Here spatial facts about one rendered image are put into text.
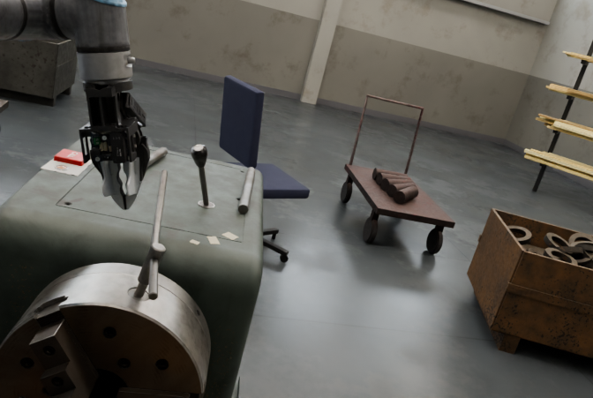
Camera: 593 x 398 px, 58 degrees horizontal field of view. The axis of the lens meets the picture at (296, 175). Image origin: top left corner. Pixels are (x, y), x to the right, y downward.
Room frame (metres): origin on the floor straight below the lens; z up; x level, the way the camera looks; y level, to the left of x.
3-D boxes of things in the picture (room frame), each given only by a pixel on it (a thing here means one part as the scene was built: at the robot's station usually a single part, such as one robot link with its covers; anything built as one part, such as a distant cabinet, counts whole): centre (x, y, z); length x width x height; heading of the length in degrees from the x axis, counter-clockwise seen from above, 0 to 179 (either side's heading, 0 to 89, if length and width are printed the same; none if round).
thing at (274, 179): (3.54, 0.25, 0.58); 0.67 x 0.64 x 1.15; 109
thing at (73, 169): (1.09, 0.49, 1.23); 0.13 x 0.08 x 0.06; 8
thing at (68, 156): (1.12, 0.50, 1.26); 0.06 x 0.06 x 0.02; 8
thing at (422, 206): (4.78, -0.91, 0.54); 1.30 x 0.76 x 1.08; 15
